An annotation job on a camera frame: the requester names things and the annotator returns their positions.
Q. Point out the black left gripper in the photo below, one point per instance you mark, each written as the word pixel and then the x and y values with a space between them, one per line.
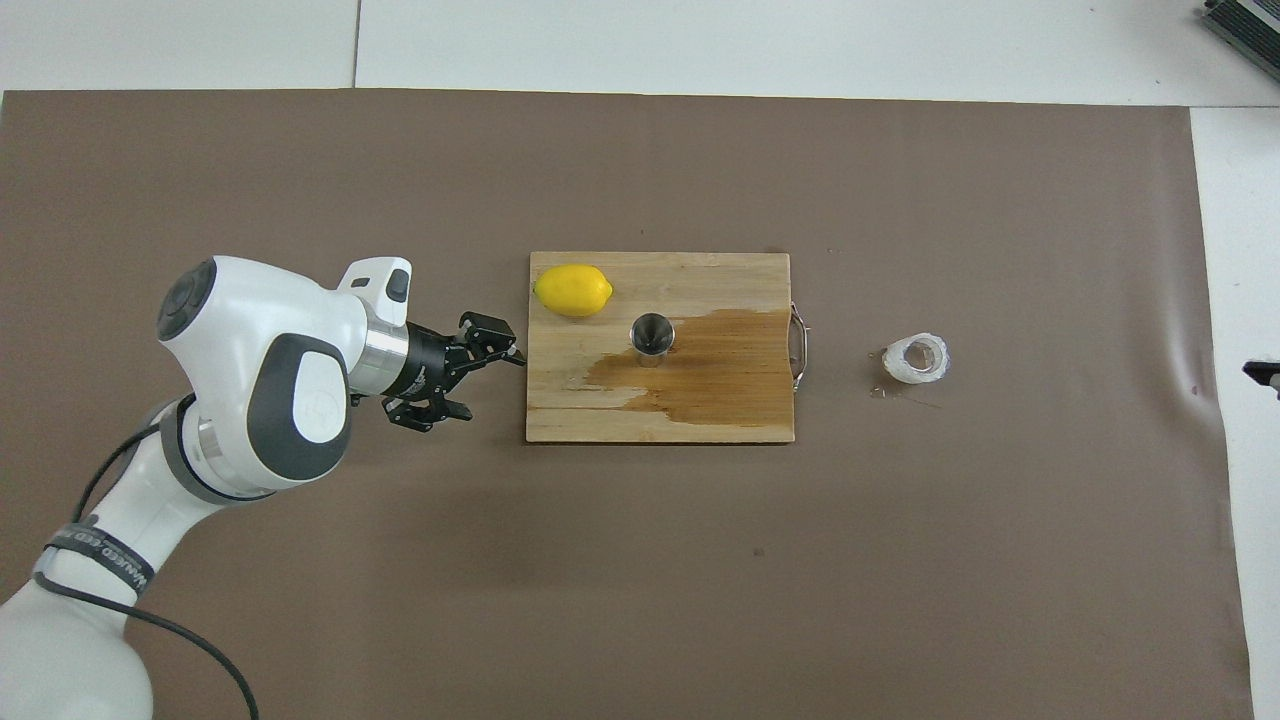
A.
pixel 425 365

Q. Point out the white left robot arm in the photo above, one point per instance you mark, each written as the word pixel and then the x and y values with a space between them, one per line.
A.
pixel 260 350

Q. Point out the wooden cutting board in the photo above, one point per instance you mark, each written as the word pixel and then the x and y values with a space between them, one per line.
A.
pixel 720 400

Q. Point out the yellow lemon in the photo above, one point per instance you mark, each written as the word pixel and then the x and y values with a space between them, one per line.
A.
pixel 572 290

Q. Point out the brown paper table mat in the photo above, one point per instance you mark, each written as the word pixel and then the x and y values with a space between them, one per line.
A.
pixel 700 560

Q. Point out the steel double jigger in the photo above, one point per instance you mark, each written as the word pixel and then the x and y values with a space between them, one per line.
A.
pixel 652 333

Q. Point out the black device at corner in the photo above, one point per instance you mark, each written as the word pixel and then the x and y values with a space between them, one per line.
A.
pixel 1245 22

